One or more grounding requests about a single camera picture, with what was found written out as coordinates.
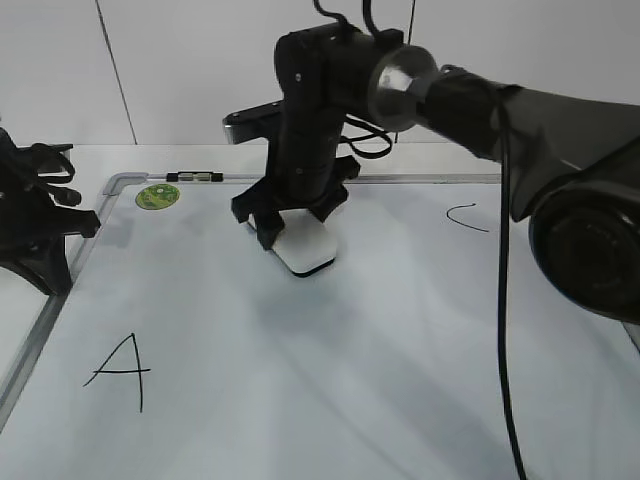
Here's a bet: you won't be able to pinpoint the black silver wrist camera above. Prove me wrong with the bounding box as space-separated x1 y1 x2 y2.
223 101 282 145

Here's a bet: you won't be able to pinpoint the white black whiteboard eraser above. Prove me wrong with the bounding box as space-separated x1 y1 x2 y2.
267 209 338 278

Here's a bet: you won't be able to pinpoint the black clear marker holder clip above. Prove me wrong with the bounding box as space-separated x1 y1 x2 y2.
165 171 224 183

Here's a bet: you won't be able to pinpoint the round green magnet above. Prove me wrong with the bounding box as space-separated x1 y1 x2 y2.
135 184 180 211

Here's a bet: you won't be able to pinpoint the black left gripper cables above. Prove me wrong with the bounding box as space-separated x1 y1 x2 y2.
17 143 84 206

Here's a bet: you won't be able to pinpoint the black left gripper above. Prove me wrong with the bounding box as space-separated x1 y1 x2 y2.
1 130 101 295

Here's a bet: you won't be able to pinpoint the black cable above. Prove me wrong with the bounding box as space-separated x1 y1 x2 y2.
492 97 530 480

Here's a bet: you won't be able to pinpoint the white board with grey frame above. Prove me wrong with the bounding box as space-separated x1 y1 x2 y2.
0 171 640 480

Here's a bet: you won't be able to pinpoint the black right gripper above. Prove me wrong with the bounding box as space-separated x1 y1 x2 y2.
230 23 369 253

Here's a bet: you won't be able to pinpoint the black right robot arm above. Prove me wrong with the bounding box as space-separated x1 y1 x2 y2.
223 22 639 324

